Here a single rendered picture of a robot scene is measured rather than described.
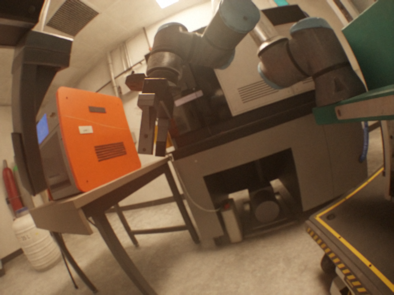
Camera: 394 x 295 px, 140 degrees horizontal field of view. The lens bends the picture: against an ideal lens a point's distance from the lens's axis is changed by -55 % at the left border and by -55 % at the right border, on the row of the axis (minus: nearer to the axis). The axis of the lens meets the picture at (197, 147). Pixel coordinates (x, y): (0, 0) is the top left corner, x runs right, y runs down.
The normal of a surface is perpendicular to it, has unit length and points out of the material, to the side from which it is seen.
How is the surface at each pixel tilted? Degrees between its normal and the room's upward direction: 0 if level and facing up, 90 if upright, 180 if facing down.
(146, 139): 83
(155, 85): 83
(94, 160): 90
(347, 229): 0
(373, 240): 0
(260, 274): 0
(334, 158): 90
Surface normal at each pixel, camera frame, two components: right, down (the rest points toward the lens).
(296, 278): -0.34, -0.94
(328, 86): -0.96, 0.00
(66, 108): 0.91, -0.32
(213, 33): -0.78, 0.57
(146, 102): 0.02, -0.09
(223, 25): -0.56, 0.80
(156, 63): -0.22, -0.10
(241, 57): -0.22, 0.12
